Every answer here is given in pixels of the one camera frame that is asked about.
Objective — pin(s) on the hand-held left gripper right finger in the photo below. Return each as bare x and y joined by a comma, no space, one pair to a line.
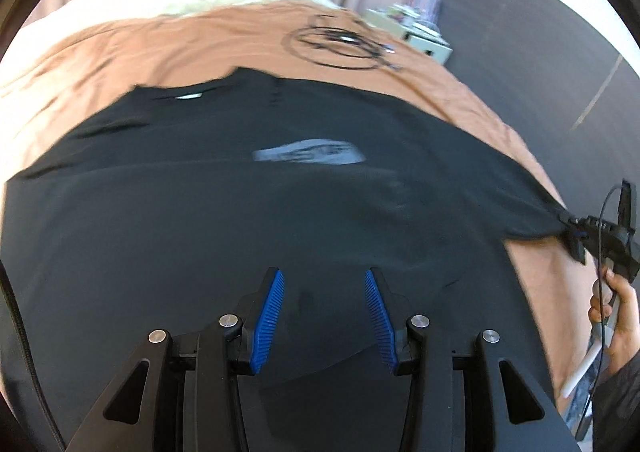
378,319

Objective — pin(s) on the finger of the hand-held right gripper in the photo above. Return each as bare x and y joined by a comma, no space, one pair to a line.
576,247
572,220

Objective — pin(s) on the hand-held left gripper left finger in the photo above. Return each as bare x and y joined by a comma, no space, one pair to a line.
270,314

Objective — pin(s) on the black t-shirt with grey print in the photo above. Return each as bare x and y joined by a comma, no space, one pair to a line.
200,212

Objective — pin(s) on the person's right forearm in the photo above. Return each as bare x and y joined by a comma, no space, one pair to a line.
620,387

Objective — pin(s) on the person's right hand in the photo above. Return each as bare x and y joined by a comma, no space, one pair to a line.
625,317

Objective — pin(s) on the white tube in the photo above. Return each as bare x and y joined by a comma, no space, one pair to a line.
580,372

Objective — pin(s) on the white bedside shelf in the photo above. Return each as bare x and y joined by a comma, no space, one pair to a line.
431,46

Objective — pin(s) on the clear storage container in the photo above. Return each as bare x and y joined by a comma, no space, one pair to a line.
426,2

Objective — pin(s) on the brown plush blanket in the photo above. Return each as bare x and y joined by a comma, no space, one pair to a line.
150,47

